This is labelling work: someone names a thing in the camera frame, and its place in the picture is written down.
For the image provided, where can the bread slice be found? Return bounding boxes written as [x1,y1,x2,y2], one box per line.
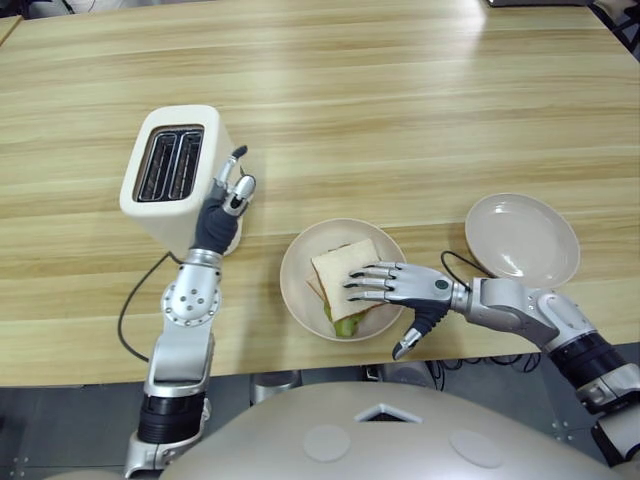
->
[310,237,397,324]
[305,243,399,321]

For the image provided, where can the green lettuce leaf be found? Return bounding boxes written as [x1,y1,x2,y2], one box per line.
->
[321,294,374,340]

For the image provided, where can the robot body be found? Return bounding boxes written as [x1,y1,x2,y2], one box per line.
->
[158,381,619,480]

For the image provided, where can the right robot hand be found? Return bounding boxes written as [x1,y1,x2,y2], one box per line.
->
[342,260,454,361]

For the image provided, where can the black cable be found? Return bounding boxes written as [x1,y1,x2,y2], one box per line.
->
[116,251,186,364]
[439,249,486,293]

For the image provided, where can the cream plate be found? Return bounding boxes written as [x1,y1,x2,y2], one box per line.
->
[464,192,582,291]
[278,218,408,343]

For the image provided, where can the cream toaster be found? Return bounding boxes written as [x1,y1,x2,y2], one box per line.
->
[118,103,247,257]

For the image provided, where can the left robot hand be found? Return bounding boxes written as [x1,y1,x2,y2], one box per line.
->
[191,144,258,257]

